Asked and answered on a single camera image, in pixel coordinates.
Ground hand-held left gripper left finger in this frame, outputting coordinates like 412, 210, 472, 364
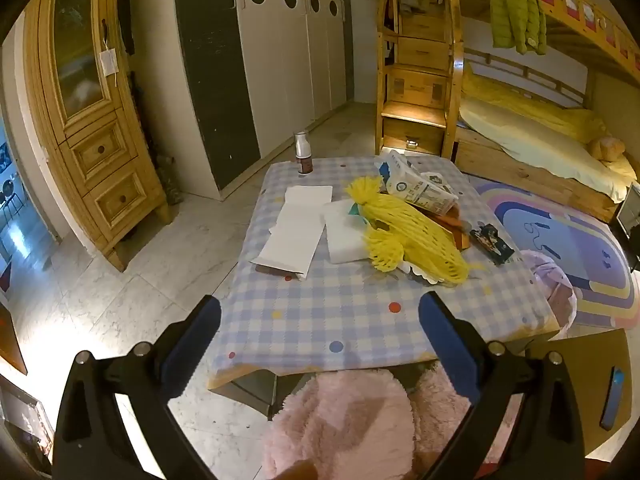
52, 295, 223, 480

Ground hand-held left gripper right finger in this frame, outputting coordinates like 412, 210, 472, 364
417, 290, 586, 480

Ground yellow foam fruit net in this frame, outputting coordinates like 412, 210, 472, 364
367, 222, 471, 287
346, 176, 463, 251

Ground dark snack packet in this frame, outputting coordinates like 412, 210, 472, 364
469, 223, 516, 266

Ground orange paper packaging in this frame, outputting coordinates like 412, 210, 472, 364
425, 205, 474, 252

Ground translucent pink plastic bag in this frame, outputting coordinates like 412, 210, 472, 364
520, 250, 582, 337

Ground white foam block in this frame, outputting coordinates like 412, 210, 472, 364
322, 199, 382, 265

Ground white paper sheet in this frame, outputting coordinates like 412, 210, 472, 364
249, 185, 335, 281

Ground white milk carton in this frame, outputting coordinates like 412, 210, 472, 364
379, 150, 460, 217

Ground wooden stool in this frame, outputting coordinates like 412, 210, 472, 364
529, 327, 632, 462

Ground checkered tablecloth table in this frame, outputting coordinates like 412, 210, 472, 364
207, 155, 561, 391

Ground pastel rainbow rug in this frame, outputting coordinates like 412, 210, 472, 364
465, 172, 640, 330

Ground dark camouflage bag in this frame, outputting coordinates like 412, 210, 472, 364
150, 152, 185, 207

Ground blue flat device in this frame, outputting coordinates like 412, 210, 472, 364
599, 366, 626, 431

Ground wooden bunk bed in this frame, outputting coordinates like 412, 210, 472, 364
444, 0, 640, 225

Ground pale yellow mattress sheet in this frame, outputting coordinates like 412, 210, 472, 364
457, 97, 639, 202

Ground brown bottle white label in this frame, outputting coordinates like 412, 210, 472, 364
293, 131, 314, 176

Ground wooden cabinet with drawers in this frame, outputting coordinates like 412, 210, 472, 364
22, 0, 176, 273

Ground yellow plush toy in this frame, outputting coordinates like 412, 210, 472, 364
587, 136, 627, 164

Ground yellow blanket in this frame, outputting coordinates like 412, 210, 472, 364
460, 67, 610, 144

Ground wooden stair drawers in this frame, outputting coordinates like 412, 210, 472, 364
375, 0, 465, 158

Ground dark wardrobe panel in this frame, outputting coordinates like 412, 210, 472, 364
172, 0, 262, 202

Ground white wardrobe round holes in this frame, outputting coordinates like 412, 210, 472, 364
232, 0, 353, 161

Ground green puffer jacket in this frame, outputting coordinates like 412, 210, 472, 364
489, 0, 549, 56

